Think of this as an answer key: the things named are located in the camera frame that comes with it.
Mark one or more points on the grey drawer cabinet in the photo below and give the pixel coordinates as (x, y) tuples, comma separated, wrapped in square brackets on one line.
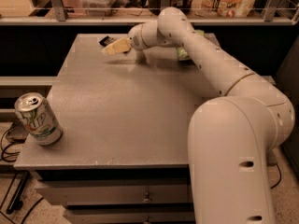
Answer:
[(124, 117)]

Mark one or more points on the lower grey drawer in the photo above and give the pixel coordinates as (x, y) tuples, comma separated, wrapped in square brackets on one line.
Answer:
[(131, 214)]

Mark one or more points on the grey drawer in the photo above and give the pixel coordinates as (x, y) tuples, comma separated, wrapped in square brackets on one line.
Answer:
[(122, 191), (131, 214)]

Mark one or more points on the green 7up can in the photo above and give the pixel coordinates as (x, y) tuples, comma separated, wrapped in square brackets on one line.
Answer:
[(37, 117)]

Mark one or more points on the upper grey drawer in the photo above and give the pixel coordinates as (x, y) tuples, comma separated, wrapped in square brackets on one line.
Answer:
[(122, 191)]

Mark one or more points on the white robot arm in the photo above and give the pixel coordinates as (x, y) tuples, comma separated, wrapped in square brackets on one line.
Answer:
[(229, 136)]

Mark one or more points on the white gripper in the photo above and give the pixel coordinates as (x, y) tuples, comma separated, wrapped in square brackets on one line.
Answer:
[(135, 40)]

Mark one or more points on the metal shelf rail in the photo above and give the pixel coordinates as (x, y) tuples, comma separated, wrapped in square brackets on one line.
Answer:
[(30, 12)]

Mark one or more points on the colourful snack bag on shelf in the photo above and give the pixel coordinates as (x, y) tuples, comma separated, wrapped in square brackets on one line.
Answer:
[(224, 8)]

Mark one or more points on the black rxbar chocolate bar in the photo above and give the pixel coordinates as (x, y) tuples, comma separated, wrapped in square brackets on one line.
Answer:
[(106, 41)]

